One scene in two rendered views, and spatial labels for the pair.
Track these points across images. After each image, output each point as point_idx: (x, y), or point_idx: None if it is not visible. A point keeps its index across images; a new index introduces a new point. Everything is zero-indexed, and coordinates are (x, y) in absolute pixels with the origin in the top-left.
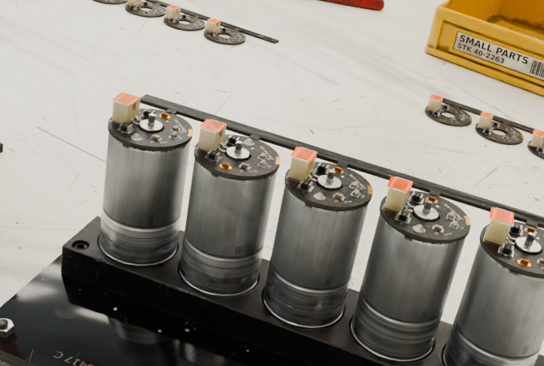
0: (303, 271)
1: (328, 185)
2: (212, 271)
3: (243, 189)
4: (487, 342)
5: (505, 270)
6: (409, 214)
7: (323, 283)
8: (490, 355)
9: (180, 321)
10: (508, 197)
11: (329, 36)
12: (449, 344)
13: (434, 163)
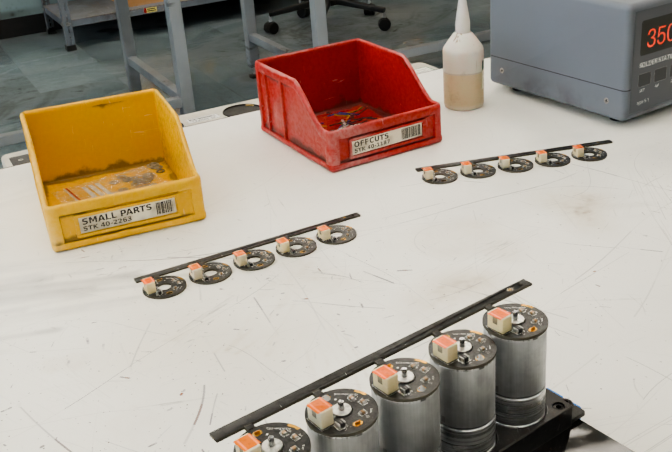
0: (430, 445)
1: (410, 378)
2: None
3: (376, 427)
4: (533, 390)
5: (530, 340)
6: (465, 354)
7: (439, 441)
8: (536, 395)
9: None
10: (294, 310)
11: None
12: (502, 412)
13: (225, 328)
